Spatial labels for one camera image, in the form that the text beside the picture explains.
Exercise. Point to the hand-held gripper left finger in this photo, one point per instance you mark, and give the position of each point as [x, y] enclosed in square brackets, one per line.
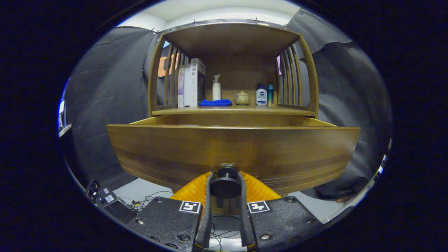
[206, 210]

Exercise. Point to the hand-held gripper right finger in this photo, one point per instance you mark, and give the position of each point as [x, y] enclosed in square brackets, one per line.
[244, 210]

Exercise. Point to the black round drawer knob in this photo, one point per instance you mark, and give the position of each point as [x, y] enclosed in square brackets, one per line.
[225, 187]

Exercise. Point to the wooden countertop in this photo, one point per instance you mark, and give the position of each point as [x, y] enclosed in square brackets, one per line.
[245, 110]

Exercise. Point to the black device with labels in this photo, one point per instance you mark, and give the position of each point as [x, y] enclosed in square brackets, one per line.
[119, 210]

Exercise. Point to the blue folded cloth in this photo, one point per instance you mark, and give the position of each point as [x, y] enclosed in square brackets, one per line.
[215, 102]

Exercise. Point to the beige lidded tea cup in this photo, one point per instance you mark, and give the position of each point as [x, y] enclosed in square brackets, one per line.
[242, 98]

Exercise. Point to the white lotion bottle blue cap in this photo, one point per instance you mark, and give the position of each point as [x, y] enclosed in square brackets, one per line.
[261, 96]

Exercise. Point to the teal slim bottle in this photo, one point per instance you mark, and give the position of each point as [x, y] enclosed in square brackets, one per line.
[270, 94]

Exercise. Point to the white pump bottle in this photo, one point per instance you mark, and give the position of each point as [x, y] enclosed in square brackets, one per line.
[216, 91]

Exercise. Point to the white thick book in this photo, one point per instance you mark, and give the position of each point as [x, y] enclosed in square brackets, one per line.
[191, 87]

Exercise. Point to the lavender thin book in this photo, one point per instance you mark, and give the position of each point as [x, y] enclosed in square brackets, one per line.
[180, 87]

